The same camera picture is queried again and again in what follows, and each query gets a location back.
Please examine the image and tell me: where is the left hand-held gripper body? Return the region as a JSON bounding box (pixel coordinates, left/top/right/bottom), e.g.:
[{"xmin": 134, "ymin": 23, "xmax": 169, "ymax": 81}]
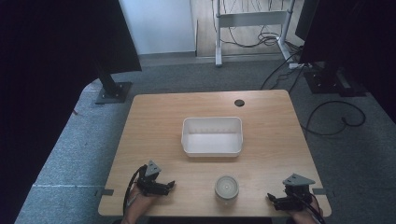
[{"xmin": 135, "ymin": 160, "xmax": 169, "ymax": 197}]

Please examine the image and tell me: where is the person's right hand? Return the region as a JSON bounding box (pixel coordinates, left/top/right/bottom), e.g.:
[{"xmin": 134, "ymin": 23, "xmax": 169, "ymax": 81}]
[{"xmin": 288, "ymin": 199, "xmax": 325, "ymax": 224}]

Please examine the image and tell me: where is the white rectangular plastic bin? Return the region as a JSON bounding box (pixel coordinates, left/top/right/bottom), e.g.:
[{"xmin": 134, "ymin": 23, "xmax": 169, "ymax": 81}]
[{"xmin": 180, "ymin": 116, "xmax": 244, "ymax": 159}]

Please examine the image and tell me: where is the black curtain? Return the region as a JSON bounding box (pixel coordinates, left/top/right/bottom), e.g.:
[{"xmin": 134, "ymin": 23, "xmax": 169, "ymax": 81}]
[
  {"xmin": 0, "ymin": 0, "xmax": 143, "ymax": 224},
  {"xmin": 298, "ymin": 0, "xmax": 396, "ymax": 125}
]

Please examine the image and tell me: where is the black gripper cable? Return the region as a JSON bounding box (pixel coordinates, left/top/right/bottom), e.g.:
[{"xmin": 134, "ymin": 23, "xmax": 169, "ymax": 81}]
[
  {"xmin": 290, "ymin": 189, "xmax": 327, "ymax": 224},
  {"xmin": 122, "ymin": 165, "xmax": 148, "ymax": 217}
]

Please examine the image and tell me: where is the white power strip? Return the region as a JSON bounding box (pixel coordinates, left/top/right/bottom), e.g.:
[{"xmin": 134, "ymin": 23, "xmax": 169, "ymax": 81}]
[{"xmin": 287, "ymin": 62, "xmax": 313, "ymax": 70}]

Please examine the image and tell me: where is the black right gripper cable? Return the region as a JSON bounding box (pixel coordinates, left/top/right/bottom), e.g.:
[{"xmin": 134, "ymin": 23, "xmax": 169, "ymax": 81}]
[{"xmin": 290, "ymin": 189, "xmax": 327, "ymax": 224}]

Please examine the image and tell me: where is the looped black floor cable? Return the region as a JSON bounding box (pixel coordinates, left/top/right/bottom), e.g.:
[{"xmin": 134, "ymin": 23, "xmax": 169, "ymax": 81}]
[{"xmin": 300, "ymin": 99, "xmax": 367, "ymax": 137}]

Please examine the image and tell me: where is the long black floor cable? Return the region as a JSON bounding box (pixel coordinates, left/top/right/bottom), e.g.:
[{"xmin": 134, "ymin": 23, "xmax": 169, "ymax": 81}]
[{"xmin": 259, "ymin": 50, "xmax": 304, "ymax": 94}]

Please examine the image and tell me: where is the black stand base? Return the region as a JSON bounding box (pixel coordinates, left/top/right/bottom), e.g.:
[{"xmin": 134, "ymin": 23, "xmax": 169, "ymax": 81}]
[{"xmin": 303, "ymin": 63, "xmax": 368, "ymax": 98}]

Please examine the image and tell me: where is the tangle of black floor cables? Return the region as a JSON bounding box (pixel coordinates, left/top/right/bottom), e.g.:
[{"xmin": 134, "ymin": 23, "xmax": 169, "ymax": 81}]
[{"xmin": 211, "ymin": 0, "xmax": 304, "ymax": 50}]

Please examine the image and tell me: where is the black monitor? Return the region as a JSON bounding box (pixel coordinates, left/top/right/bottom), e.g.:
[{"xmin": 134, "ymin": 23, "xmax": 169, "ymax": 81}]
[{"xmin": 294, "ymin": 0, "xmax": 320, "ymax": 42}]

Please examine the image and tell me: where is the white metal desk frame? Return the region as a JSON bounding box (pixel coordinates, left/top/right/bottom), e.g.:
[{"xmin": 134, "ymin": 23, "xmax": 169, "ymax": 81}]
[{"xmin": 214, "ymin": 0, "xmax": 297, "ymax": 68}]

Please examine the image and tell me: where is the person's left hand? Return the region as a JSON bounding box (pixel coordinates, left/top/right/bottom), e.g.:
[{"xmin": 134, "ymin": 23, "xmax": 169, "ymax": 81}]
[{"xmin": 122, "ymin": 186, "xmax": 159, "ymax": 224}]

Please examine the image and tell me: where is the black stand with base plate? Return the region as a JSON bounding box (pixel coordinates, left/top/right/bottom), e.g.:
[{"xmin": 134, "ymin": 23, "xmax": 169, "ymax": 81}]
[{"xmin": 93, "ymin": 63, "xmax": 134, "ymax": 105}]

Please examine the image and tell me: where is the white round lidded container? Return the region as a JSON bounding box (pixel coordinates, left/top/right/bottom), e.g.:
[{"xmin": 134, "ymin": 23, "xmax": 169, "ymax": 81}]
[{"xmin": 214, "ymin": 175, "xmax": 240, "ymax": 201}]

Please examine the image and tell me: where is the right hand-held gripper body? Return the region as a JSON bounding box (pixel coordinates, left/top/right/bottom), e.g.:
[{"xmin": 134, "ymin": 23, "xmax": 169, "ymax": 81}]
[{"xmin": 275, "ymin": 173, "xmax": 317, "ymax": 212}]

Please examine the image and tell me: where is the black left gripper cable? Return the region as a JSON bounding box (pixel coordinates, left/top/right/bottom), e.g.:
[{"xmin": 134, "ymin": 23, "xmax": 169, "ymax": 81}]
[{"xmin": 122, "ymin": 165, "xmax": 148, "ymax": 217}]

